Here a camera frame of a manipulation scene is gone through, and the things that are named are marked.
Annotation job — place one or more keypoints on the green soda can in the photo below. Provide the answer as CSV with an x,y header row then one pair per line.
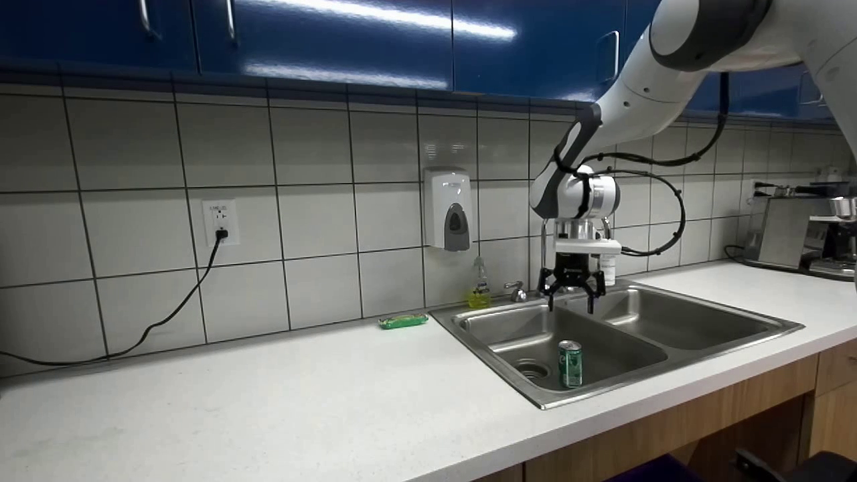
x,y
570,366

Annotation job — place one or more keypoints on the white wall soap dispenser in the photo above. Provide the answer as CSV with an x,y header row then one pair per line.
x,y
449,209

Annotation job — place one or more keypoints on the blue upper cabinets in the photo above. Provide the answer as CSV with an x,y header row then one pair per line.
x,y
337,42

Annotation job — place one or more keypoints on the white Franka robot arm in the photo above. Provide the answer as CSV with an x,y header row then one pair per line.
x,y
644,84

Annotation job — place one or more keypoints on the white wall power outlet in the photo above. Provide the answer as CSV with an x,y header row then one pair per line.
x,y
221,220

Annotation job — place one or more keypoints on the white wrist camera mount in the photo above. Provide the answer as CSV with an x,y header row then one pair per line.
x,y
586,246

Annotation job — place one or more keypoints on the stainless steel double sink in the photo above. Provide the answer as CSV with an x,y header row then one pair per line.
x,y
644,336

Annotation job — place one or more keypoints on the silver coffee machine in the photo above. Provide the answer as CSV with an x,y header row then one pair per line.
x,y
803,232

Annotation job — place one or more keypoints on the green sponge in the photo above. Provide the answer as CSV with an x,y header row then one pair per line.
x,y
402,320

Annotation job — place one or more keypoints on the clear pump soap bottle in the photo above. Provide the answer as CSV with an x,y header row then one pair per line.
x,y
612,270

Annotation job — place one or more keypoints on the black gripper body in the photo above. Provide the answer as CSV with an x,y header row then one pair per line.
x,y
573,266

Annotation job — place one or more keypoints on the wooden lower cabinets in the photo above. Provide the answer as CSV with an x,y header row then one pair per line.
x,y
759,410

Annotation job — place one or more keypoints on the black chair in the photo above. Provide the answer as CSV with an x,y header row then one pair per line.
x,y
803,467

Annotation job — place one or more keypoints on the yellow dish soap bottle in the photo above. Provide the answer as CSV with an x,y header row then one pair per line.
x,y
477,292

